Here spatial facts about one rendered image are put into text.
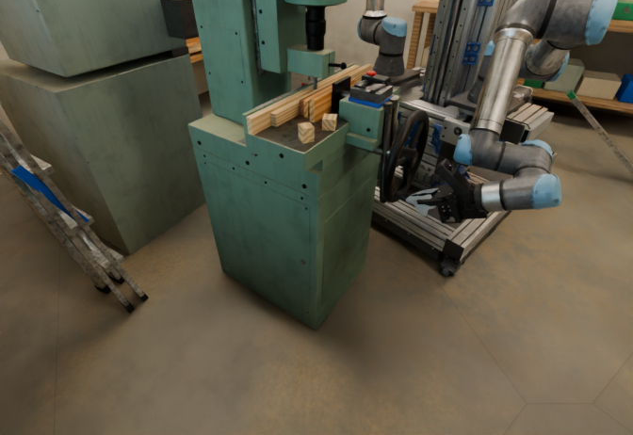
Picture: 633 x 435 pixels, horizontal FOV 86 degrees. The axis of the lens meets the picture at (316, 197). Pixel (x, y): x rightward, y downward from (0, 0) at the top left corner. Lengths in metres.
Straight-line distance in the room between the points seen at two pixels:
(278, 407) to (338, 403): 0.22
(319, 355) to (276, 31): 1.19
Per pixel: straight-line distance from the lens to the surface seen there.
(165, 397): 1.54
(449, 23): 1.72
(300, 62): 1.12
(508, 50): 1.06
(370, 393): 1.47
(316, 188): 1.01
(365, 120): 1.02
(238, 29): 1.16
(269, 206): 1.20
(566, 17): 1.11
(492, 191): 0.91
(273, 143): 0.94
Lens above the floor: 1.34
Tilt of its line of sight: 37 degrees down
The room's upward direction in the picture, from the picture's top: 1 degrees clockwise
